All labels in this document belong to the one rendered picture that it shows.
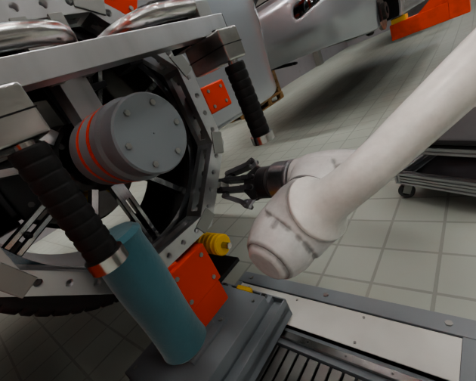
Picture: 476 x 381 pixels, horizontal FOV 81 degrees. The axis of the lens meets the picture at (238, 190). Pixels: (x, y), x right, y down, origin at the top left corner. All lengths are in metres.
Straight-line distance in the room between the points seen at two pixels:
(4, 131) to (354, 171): 0.35
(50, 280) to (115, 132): 0.27
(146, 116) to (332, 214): 0.31
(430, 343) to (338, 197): 0.67
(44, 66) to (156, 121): 0.16
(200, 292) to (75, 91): 0.49
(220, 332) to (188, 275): 0.34
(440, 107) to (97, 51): 0.39
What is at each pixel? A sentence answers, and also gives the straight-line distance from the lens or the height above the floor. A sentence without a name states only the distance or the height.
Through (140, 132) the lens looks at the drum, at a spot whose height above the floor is 0.86.
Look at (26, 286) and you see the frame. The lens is 0.55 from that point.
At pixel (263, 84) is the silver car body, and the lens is 1.21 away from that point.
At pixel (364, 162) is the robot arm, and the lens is 0.35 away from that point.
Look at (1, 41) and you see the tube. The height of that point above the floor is 0.99.
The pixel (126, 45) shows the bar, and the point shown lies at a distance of 0.43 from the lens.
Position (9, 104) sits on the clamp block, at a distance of 0.33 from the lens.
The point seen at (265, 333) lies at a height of 0.16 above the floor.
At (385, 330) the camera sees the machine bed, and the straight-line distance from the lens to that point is 1.00.
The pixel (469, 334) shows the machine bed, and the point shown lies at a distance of 1.00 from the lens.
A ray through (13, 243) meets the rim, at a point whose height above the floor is 0.78.
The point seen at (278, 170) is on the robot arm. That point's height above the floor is 0.67.
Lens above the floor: 0.88
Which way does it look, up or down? 21 degrees down
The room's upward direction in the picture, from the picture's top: 25 degrees counter-clockwise
